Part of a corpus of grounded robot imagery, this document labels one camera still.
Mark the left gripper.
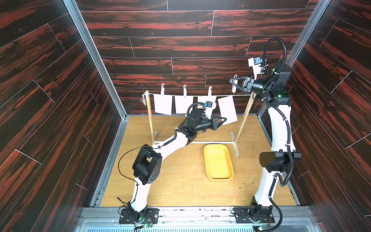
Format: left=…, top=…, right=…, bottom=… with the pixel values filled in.
left=191, top=116, right=225, bottom=134

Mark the white postcard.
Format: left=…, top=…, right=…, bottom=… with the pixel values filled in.
left=198, top=95, right=216, bottom=119
left=174, top=96, right=194, bottom=114
left=153, top=94, right=173, bottom=115
left=217, top=96, right=238, bottom=126

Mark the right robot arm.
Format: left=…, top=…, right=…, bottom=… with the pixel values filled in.
left=230, top=64, right=301, bottom=224

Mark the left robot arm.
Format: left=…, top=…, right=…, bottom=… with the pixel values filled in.
left=128, top=116, right=227, bottom=222

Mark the yellow plastic tray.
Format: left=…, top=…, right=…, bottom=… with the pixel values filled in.
left=203, top=144, right=234, bottom=181

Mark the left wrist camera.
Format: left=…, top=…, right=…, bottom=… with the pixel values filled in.
left=204, top=101, right=214, bottom=119

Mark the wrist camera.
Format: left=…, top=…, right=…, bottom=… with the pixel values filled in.
left=248, top=57, right=263, bottom=80
left=204, top=101, right=214, bottom=119

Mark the left corrugated cable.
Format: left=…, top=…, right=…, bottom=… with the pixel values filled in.
left=186, top=102, right=207, bottom=119

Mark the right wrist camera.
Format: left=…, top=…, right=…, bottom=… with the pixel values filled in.
left=248, top=57, right=263, bottom=80

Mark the wooden drying rack frame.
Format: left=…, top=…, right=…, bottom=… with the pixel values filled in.
left=141, top=90, right=257, bottom=158

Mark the string on rack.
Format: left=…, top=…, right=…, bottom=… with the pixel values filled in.
left=142, top=93, right=256, bottom=99

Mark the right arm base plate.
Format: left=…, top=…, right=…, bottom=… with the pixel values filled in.
left=231, top=206, right=275, bottom=224

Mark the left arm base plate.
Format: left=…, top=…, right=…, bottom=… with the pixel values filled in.
left=119, top=208, right=159, bottom=225

